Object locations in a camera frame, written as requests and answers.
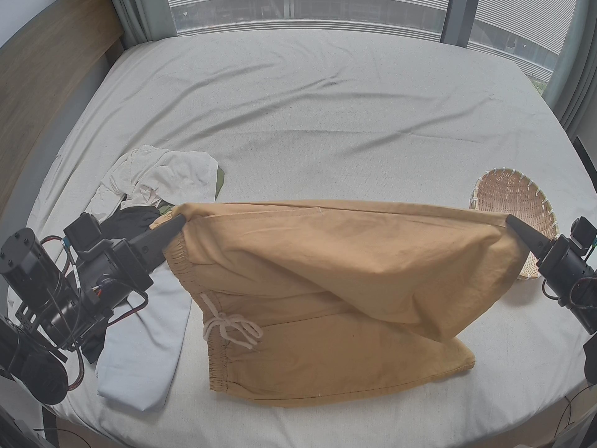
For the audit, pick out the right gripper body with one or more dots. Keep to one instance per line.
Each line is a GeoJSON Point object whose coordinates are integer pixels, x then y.
{"type": "Point", "coordinates": [566, 269]}

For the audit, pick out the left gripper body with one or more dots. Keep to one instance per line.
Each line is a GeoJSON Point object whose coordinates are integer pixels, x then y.
{"type": "Point", "coordinates": [121, 273]}

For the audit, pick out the tan shorts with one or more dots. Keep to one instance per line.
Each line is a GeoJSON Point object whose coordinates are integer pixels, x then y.
{"type": "Point", "coordinates": [350, 273]}

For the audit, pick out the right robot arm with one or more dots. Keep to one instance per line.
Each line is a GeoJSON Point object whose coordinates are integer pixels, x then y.
{"type": "Point", "coordinates": [585, 311]}

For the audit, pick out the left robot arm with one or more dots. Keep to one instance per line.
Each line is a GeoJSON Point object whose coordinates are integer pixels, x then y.
{"type": "Point", "coordinates": [28, 259]}

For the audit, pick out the black garment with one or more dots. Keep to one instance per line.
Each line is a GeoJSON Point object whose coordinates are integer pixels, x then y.
{"type": "Point", "coordinates": [135, 220]}

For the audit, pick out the pale blue garment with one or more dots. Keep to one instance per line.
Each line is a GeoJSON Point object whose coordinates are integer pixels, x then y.
{"type": "Point", "coordinates": [140, 357]}

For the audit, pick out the round woven basket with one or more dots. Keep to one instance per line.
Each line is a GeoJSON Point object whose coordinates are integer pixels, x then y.
{"type": "Point", "coordinates": [513, 199]}

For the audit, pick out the white garment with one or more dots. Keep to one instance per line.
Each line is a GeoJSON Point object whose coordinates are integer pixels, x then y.
{"type": "Point", "coordinates": [177, 171]}

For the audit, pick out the green garment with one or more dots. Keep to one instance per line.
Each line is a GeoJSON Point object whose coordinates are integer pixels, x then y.
{"type": "Point", "coordinates": [219, 185]}

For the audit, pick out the blue-green curtain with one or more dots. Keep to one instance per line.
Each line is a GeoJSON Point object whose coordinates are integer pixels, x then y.
{"type": "Point", "coordinates": [140, 3]}
{"type": "Point", "coordinates": [578, 63]}

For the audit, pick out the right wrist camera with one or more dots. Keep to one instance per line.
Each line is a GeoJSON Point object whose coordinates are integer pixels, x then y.
{"type": "Point", "coordinates": [585, 231]}

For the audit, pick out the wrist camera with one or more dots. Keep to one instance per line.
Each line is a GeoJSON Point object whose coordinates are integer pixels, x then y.
{"type": "Point", "coordinates": [83, 231]}
{"type": "Point", "coordinates": [585, 231]}

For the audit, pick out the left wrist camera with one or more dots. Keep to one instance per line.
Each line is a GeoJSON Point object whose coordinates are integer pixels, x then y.
{"type": "Point", "coordinates": [83, 231]}

